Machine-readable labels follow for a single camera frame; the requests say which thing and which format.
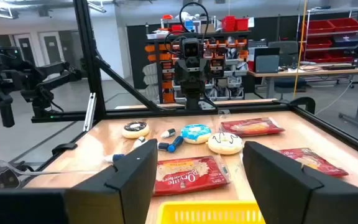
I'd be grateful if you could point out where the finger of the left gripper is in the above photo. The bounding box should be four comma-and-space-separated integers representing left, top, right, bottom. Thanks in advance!
198, 58, 213, 80
174, 59, 188, 85

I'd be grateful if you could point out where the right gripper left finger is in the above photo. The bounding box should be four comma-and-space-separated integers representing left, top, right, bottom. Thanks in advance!
0, 139, 158, 224

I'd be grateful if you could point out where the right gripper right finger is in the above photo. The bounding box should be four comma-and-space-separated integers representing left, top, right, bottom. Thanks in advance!
242, 141, 358, 224

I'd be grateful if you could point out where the red Orville popcorn bag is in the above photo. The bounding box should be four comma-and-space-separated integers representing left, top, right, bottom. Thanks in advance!
277, 147, 350, 178
152, 155, 231, 197
219, 117, 285, 138

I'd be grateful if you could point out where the chocolate frosted toy donut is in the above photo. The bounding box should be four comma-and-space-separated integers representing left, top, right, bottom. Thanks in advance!
121, 121, 150, 139

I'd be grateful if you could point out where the blue marker pen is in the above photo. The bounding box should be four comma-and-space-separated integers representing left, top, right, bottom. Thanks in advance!
167, 135, 185, 154

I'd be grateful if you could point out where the blue frosted toy donut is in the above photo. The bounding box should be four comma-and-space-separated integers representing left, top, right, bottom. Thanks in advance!
180, 124, 213, 145

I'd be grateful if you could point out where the white drizzled toy donut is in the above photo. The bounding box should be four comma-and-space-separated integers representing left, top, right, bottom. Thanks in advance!
207, 132, 244, 156

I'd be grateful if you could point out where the grey office chair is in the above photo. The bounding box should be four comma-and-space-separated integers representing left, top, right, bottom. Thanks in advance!
268, 40, 307, 94

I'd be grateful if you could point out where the wooden office desk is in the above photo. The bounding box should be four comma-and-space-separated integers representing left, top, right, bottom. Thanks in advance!
247, 63, 358, 100

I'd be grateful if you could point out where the grey laptop on desk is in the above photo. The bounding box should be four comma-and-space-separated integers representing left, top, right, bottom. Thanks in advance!
255, 47, 281, 74

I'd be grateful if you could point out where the yellow plastic basket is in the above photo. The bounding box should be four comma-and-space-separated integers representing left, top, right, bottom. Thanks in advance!
155, 200, 266, 224

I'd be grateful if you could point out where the black table clamp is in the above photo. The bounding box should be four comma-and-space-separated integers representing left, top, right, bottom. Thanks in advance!
289, 96, 316, 115
52, 142, 78, 156

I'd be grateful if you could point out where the clear plastic container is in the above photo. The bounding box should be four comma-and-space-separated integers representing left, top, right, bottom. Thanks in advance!
0, 159, 117, 191

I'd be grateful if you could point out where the metal rack with red bins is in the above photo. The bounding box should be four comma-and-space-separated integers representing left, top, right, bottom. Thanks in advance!
296, 6, 358, 65

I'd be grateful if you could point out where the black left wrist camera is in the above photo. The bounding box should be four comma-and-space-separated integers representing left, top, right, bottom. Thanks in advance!
180, 36, 204, 59

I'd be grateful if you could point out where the silver metal bracket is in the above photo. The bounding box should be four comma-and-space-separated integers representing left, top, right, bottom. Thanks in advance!
83, 92, 98, 132

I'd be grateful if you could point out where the yellow cable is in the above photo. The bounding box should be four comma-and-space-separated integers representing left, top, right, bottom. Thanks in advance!
292, 0, 310, 98

